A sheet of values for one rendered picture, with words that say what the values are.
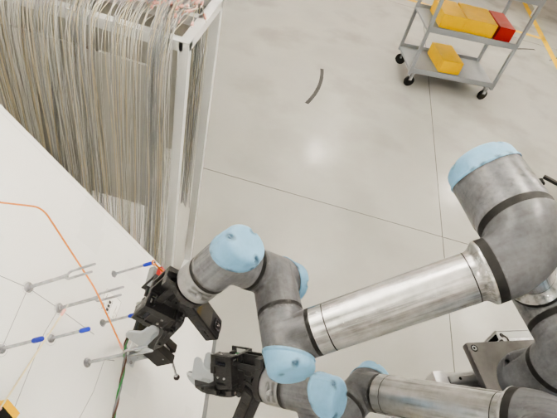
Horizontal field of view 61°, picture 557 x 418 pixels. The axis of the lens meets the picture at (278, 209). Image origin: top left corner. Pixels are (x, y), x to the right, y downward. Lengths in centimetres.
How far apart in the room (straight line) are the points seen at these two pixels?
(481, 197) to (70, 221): 75
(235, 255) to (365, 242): 228
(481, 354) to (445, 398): 36
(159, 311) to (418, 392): 48
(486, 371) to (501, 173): 57
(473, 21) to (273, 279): 410
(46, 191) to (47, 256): 13
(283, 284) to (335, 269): 199
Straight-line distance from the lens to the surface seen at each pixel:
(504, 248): 72
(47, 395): 92
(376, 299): 71
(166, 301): 87
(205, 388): 102
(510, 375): 120
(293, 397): 91
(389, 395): 96
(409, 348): 264
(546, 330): 112
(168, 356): 102
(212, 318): 92
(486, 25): 475
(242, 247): 73
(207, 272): 76
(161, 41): 136
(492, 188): 77
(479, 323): 296
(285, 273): 80
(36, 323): 91
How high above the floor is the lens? 206
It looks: 44 degrees down
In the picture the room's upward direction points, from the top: 17 degrees clockwise
